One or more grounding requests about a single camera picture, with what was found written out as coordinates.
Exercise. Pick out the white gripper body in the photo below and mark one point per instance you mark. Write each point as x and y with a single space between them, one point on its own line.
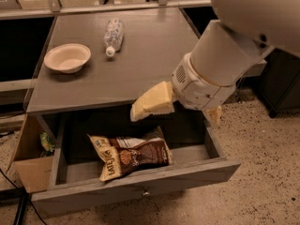
200 86

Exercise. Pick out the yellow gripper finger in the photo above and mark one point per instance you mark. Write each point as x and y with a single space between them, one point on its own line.
157 100
213 115

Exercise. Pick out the brown chip bag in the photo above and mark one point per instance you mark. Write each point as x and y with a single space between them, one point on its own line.
125 155

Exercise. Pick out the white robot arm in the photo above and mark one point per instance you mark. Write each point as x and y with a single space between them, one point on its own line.
242 35

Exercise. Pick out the grey open top drawer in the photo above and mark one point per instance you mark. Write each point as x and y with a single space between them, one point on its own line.
197 159

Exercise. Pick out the grey wooden cabinet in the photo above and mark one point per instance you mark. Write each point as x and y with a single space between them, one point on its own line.
154 43

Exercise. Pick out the clear plastic water bottle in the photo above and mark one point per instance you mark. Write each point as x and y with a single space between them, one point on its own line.
113 36

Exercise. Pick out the white paper bowl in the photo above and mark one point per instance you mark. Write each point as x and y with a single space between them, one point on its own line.
67 58

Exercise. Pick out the green snack packet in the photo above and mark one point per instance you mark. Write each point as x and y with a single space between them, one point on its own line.
46 142

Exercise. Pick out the brown cardboard box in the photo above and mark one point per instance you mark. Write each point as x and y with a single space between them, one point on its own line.
34 169

